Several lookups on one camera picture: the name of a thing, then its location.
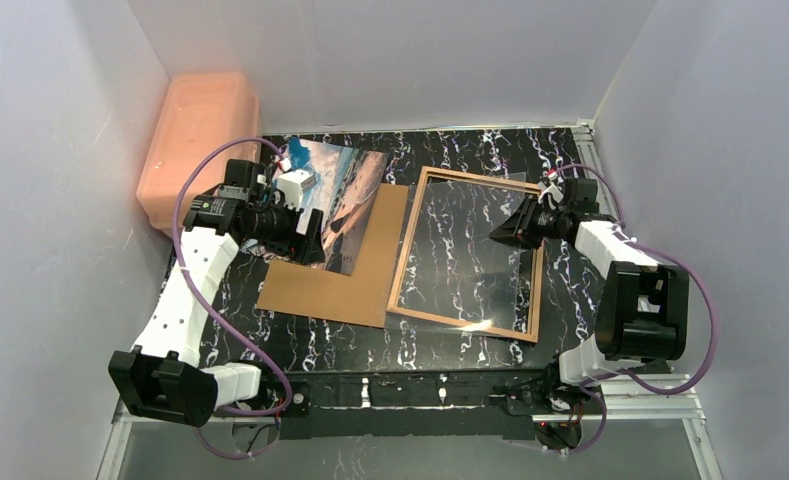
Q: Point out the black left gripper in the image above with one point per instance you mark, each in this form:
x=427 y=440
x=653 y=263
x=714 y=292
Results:
x=299 y=233

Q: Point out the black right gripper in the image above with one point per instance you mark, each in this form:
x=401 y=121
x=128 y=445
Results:
x=532 y=221

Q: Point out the beach landscape photo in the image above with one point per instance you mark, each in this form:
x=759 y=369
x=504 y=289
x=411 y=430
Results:
x=348 y=179

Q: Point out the clear acrylic sheet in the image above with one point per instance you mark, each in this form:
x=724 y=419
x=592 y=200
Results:
x=467 y=258

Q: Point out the wooden picture frame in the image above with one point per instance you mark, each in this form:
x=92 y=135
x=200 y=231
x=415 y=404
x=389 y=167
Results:
x=467 y=258

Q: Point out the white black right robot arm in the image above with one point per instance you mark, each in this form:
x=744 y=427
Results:
x=584 y=363

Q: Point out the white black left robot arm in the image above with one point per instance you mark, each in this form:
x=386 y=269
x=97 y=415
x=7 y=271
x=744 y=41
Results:
x=159 y=377

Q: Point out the brown fibreboard backing board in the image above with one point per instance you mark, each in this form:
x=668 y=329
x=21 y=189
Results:
x=359 y=298

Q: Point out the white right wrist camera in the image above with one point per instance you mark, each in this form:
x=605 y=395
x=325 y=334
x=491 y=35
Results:
x=551 y=193

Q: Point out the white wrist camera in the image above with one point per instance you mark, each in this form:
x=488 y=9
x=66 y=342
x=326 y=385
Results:
x=551 y=193
x=293 y=186

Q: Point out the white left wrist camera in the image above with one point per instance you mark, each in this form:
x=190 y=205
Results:
x=293 y=186

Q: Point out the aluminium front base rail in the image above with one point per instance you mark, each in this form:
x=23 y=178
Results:
x=638 y=435

